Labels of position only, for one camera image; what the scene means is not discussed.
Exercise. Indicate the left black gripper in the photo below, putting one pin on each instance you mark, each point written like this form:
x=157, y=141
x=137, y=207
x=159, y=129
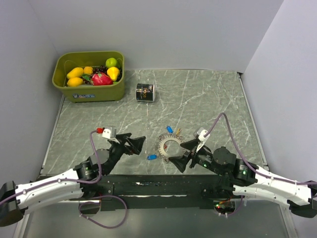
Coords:
x=136, y=143

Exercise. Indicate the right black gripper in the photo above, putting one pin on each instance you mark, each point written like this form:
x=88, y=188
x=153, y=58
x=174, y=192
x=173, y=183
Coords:
x=180, y=161

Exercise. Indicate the large silver keyring with rings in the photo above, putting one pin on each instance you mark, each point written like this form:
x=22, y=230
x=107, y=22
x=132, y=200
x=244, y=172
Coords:
x=168, y=145

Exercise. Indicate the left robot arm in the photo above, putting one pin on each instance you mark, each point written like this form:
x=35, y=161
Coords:
x=17, y=200

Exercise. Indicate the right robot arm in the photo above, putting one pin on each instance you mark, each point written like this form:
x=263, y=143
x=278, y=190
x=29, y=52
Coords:
x=237, y=178

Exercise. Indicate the black paper cup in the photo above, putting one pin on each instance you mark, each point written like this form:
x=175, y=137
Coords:
x=145, y=92

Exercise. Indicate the red dragon fruit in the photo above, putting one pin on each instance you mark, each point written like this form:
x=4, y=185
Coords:
x=101, y=79

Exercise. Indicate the yellow pear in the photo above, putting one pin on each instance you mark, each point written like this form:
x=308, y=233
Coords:
x=113, y=73

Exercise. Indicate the olive green plastic bin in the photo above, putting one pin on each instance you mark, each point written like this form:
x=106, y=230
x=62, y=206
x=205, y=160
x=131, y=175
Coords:
x=88, y=93

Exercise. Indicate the dark cherries bunch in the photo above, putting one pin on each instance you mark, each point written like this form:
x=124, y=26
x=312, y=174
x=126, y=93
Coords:
x=87, y=78

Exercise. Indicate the yellow mango lower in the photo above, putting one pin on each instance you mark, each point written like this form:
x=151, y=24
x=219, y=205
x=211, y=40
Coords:
x=75, y=82

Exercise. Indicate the yellow mango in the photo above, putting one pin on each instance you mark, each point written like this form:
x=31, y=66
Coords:
x=75, y=72
x=75, y=82

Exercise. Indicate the green lime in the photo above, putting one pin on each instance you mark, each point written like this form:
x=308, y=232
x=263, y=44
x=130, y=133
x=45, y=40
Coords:
x=111, y=62

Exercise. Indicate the small orange fruit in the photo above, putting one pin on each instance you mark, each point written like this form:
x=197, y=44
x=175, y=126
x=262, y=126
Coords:
x=88, y=70

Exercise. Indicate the yellow mango upper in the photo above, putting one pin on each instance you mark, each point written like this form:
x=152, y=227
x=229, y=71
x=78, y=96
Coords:
x=75, y=72

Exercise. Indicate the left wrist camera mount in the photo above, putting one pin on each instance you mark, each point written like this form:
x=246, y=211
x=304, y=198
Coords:
x=108, y=132

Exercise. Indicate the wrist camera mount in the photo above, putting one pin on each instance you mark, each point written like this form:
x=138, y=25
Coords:
x=202, y=135
x=108, y=132

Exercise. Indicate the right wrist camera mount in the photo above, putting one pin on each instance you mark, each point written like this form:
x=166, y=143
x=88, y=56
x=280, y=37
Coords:
x=202, y=135

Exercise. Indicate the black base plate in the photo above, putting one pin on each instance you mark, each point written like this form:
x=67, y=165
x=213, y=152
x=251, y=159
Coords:
x=160, y=191

